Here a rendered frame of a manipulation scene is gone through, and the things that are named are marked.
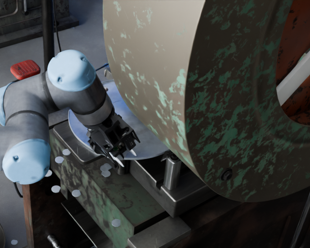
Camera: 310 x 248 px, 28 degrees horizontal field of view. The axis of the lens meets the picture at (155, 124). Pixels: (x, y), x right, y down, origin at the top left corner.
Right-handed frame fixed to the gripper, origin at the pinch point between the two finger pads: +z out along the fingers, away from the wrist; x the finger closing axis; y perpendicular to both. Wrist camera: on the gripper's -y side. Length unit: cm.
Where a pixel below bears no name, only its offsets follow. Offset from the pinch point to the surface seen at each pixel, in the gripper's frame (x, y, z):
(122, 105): 9.7, -13.5, 5.3
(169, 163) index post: 6.7, 7.9, 4.4
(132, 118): 8.8, -8.2, 4.8
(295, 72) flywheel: 22, 35, -37
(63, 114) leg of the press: -0.8, -32.9, 16.5
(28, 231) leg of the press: -31, -35, 51
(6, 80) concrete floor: -1, -129, 88
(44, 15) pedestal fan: 23, -95, 40
